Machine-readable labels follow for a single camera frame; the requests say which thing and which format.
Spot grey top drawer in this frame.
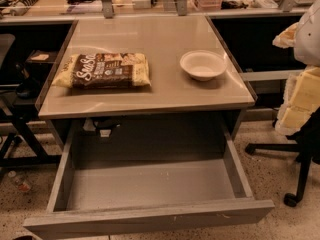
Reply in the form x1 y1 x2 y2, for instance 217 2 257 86
24 120 274 240

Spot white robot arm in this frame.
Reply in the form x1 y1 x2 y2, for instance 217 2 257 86
272 0 320 135

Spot black office chair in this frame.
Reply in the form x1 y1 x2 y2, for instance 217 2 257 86
245 108 320 207

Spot white paper bowl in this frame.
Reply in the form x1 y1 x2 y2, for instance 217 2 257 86
180 50 227 81

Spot grey cabinet desk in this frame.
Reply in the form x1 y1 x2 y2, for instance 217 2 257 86
39 16 255 145

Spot brown yellow snack bag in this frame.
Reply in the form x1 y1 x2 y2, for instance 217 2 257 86
52 53 151 89

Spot black stand left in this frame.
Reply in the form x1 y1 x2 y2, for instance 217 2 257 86
0 33 60 168

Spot plastic bottle on floor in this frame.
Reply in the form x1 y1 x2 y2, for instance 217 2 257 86
8 171 32 193

